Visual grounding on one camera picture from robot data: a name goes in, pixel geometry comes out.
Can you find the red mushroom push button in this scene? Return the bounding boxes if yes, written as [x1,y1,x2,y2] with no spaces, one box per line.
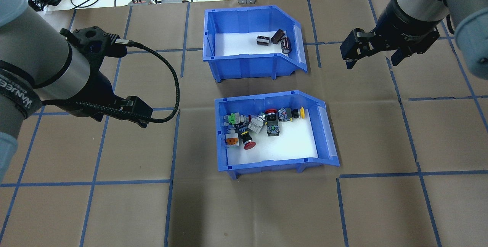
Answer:
[240,125,257,151]

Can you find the green white switch block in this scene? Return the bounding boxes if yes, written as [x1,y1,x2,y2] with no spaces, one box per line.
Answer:
[227,112,253,126]

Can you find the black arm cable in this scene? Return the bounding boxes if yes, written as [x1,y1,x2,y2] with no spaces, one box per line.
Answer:
[48,39,180,124]

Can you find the black cylindrical capacitors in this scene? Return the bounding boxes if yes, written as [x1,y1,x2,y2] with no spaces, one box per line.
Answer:
[215,30,296,57]

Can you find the blue battery storage bin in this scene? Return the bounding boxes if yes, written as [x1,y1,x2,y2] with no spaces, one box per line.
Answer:
[202,5,308,83]

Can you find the blue push-button storage bin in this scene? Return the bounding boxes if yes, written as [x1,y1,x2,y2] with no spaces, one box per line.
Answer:
[214,90,340,181]

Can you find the orange white switch block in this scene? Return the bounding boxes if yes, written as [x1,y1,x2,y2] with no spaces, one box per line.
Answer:
[225,127,240,148]

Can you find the black block red button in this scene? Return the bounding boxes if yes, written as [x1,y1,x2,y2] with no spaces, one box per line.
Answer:
[265,108,281,138]

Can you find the black arm strap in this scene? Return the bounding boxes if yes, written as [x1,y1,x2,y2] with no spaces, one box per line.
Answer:
[0,59,43,120]

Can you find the yellow push button switch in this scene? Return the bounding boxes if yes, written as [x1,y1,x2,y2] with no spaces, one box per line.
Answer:
[278,106,306,123]

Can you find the pile of push-button switches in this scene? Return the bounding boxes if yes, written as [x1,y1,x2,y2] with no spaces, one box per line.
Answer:
[225,106,319,164]

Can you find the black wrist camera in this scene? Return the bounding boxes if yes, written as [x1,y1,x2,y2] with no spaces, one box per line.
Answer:
[60,26,128,59]

